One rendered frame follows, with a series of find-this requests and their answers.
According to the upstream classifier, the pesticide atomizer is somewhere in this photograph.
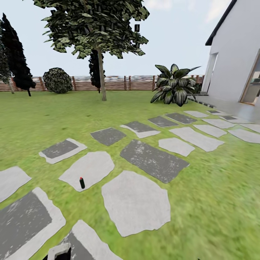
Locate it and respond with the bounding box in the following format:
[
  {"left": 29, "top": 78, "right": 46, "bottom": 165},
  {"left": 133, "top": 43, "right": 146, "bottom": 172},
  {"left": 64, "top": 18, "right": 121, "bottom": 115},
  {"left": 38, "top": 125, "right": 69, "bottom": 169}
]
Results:
[{"left": 79, "top": 178, "right": 85, "bottom": 189}]

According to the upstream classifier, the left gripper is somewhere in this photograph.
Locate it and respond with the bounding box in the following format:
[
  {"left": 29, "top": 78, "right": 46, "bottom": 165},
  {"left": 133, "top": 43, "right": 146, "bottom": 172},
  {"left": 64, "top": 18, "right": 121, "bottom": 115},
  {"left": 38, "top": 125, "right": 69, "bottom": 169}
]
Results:
[{"left": 43, "top": 247, "right": 72, "bottom": 260}]

